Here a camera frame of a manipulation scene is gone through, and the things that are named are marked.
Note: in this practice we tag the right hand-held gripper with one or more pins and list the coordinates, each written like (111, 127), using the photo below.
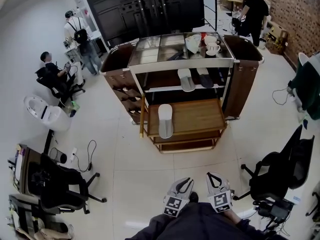
(221, 200)

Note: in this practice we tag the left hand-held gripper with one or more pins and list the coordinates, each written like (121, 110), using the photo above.
(173, 205)

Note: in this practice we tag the white slipper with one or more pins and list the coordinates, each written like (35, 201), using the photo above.
(186, 80)
(165, 119)

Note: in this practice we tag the wooden shoe rack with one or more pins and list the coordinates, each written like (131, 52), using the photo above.
(200, 114)

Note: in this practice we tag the dark grey slipper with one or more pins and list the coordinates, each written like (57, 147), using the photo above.
(206, 80)

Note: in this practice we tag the wooden housekeeping cart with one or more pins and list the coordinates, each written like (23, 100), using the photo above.
(182, 63)

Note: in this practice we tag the person's right forearm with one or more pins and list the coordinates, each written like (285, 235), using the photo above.
(234, 217)

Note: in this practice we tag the person's black shoe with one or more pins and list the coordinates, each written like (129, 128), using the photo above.
(193, 197)

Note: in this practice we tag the person's dark clothing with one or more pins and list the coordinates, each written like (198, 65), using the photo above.
(200, 224)

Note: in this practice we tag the black office chair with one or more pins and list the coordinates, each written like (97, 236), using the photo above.
(272, 176)
(62, 184)
(57, 86)

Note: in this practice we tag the black electronic box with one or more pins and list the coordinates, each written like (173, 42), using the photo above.
(277, 209)

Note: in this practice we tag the white power strip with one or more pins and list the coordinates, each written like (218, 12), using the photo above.
(74, 154)

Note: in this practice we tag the black folded item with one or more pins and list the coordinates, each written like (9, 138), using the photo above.
(176, 56)

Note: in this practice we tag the dark green cloth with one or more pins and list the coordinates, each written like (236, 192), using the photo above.
(308, 89)

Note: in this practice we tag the green plastic item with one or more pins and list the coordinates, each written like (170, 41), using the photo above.
(75, 106)

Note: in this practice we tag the white striped cup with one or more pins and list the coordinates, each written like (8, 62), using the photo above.
(212, 47)

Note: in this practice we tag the white pitcher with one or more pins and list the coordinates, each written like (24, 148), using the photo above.
(193, 44)

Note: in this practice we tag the black metal bar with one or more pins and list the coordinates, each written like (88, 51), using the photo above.
(48, 141)

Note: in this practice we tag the white plain cup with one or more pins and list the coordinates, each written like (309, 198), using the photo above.
(209, 39)

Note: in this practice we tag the white toilet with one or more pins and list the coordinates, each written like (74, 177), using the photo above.
(56, 116)

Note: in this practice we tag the red small item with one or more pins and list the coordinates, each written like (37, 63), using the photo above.
(204, 34)

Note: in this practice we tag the dark wooden desk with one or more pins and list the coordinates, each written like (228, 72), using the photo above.
(27, 164)

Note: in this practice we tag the cardboard box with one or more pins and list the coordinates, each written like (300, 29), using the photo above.
(277, 37)

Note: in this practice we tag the large black screen panel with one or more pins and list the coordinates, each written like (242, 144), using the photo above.
(130, 11)

